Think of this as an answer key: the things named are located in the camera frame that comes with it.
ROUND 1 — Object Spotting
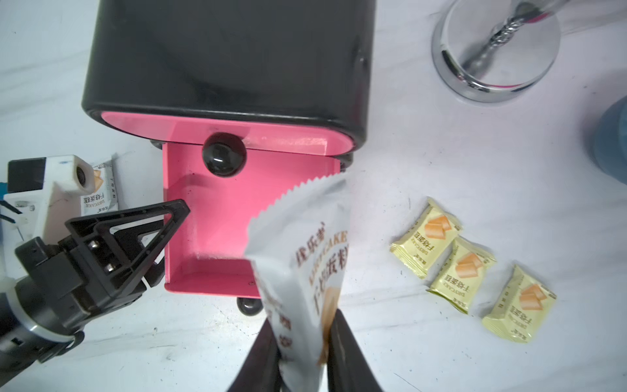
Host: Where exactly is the pink top drawer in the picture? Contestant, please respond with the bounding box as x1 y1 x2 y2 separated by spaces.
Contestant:
101 111 354 169

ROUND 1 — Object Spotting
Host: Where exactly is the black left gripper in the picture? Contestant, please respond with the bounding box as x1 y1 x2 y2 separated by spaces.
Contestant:
1 199 190 372

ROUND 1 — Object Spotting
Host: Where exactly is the black drawer cabinet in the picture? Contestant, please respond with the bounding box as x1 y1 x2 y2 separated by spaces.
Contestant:
82 1 377 168

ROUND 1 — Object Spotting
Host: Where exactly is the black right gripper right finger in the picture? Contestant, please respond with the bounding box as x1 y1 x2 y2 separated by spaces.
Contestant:
327 310 383 392

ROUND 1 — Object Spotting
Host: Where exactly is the pink drawer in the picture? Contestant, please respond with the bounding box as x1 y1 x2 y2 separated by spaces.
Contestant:
163 143 341 315
101 111 354 169

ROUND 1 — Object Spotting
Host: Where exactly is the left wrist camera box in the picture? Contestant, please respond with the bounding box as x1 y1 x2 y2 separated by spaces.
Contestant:
1 155 96 244

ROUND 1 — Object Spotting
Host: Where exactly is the small blue bowl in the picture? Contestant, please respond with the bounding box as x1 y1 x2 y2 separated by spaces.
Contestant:
592 97 626 185

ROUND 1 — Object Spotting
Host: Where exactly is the chrome wine glass rack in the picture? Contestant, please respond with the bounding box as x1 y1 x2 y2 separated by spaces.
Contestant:
432 0 566 104

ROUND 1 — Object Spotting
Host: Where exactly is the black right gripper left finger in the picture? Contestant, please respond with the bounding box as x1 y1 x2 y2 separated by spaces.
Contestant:
227 320 282 392

